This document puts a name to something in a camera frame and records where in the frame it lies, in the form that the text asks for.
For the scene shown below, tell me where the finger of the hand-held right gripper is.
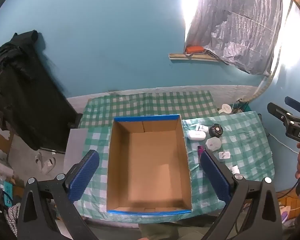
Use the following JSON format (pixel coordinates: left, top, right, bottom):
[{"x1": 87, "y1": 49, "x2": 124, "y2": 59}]
[
  {"x1": 284, "y1": 96, "x2": 300, "y2": 118},
  {"x1": 267, "y1": 102, "x2": 294, "y2": 128}
]

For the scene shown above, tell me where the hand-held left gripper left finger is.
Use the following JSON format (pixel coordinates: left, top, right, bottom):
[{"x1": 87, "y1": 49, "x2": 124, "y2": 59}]
[{"x1": 17, "y1": 149, "x2": 100, "y2": 240}]

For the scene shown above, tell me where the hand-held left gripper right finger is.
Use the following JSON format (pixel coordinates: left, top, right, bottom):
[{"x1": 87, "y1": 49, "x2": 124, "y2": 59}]
[{"x1": 200, "y1": 150, "x2": 283, "y2": 240}]

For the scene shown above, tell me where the pink gold lighter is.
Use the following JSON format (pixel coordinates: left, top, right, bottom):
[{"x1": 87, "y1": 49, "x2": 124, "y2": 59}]
[{"x1": 197, "y1": 145, "x2": 205, "y2": 165}]

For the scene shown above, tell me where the green metal tin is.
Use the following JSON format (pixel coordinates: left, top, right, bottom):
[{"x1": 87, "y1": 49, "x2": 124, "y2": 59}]
[{"x1": 205, "y1": 137, "x2": 222, "y2": 152}]

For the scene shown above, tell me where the white earbud case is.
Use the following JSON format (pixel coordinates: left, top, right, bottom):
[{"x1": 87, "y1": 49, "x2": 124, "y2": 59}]
[{"x1": 187, "y1": 130, "x2": 206, "y2": 141}]

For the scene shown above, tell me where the black round jar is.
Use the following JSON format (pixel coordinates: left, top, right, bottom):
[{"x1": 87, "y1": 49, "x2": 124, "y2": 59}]
[{"x1": 209, "y1": 124, "x2": 224, "y2": 137}]

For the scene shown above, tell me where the cardboard box with blue tape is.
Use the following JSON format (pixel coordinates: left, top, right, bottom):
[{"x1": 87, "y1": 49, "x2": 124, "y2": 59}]
[{"x1": 106, "y1": 114, "x2": 192, "y2": 215}]

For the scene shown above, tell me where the teal checked plastic tablecloth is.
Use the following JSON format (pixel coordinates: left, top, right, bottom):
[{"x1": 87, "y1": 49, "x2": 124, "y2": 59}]
[{"x1": 76, "y1": 110, "x2": 275, "y2": 224}]

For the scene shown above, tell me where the person's olive green clothing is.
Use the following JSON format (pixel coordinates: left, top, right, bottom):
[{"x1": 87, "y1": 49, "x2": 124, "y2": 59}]
[{"x1": 140, "y1": 222, "x2": 179, "y2": 240}]

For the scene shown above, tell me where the teal cardboard box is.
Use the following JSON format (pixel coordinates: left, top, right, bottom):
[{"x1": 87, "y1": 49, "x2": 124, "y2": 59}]
[{"x1": 4, "y1": 181, "x2": 15, "y2": 205}]

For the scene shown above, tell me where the striped cloth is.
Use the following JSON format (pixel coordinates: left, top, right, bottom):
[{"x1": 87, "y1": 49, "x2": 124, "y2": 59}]
[{"x1": 6, "y1": 201, "x2": 22, "y2": 238}]

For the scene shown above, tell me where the silver tarp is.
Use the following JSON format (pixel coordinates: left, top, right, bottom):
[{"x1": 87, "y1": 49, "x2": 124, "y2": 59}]
[{"x1": 184, "y1": 0, "x2": 284, "y2": 75}]

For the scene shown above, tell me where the dark green checked cloth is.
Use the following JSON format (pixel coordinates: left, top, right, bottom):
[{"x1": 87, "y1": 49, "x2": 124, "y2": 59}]
[{"x1": 80, "y1": 90, "x2": 222, "y2": 129}]

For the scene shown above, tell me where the orange item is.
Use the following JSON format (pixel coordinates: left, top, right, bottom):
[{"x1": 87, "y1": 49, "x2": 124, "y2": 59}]
[{"x1": 186, "y1": 45, "x2": 205, "y2": 55}]

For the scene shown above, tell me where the wooden ledge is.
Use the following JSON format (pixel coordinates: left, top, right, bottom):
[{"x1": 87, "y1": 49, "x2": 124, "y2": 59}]
[{"x1": 168, "y1": 52, "x2": 228, "y2": 65}]

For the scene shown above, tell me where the black hanging clothing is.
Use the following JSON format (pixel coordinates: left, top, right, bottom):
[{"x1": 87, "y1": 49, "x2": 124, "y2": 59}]
[{"x1": 0, "y1": 30, "x2": 83, "y2": 152}]

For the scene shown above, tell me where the white cable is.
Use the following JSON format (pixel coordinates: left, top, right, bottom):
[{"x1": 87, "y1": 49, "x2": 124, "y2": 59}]
[{"x1": 269, "y1": 132, "x2": 300, "y2": 154}]

